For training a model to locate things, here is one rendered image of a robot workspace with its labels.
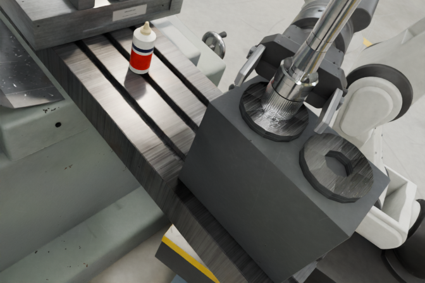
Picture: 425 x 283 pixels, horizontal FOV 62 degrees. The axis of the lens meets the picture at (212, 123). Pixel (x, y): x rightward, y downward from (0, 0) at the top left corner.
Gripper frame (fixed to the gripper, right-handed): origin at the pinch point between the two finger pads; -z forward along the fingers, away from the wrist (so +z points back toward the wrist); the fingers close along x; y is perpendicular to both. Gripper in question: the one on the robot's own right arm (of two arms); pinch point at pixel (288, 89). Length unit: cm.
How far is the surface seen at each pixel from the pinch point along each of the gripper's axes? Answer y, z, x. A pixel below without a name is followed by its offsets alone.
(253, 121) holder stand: 3.3, -4.2, -1.4
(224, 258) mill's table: 24.4, -10.5, 5.2
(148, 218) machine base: 97, 20, -17
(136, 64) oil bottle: 21.0, 10.6, -26.3
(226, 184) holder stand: 14.5, -6.2, -0.2
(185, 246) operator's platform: 76, 10, 0
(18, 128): 33, -8, -38
